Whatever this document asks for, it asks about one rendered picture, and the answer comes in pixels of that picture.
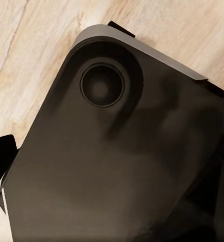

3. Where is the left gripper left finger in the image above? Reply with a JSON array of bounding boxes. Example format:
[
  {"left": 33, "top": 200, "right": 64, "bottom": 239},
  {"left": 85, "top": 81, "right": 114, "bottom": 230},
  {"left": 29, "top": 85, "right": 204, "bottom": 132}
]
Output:
[{"left": 0, "top": 134, "right": 18, "bottom": 180}]

